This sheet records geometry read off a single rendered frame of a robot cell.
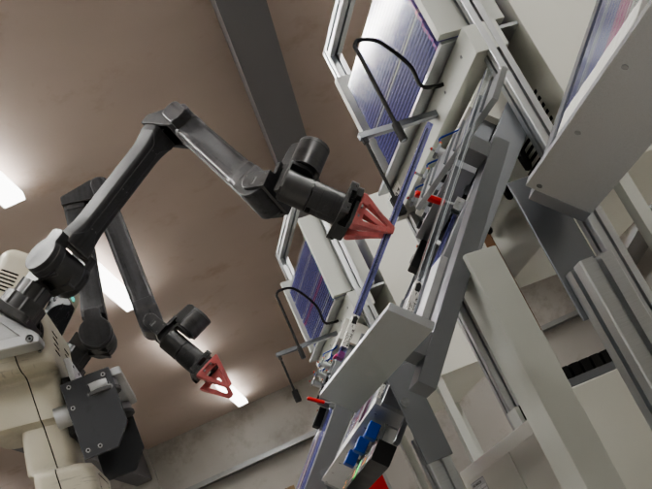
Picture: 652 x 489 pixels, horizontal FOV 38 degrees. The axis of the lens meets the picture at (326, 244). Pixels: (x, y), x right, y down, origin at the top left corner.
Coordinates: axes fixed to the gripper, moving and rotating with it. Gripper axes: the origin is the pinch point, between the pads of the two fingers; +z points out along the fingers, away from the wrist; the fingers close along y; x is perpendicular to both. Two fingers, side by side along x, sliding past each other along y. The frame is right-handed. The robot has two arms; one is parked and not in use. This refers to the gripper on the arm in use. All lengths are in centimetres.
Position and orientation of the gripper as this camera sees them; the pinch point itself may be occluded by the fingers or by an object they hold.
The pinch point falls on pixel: (388, 231)
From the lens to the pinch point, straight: 161.9
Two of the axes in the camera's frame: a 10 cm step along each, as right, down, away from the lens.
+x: -3.2, 7.9, -5.2
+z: 9.1, 4.0, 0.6
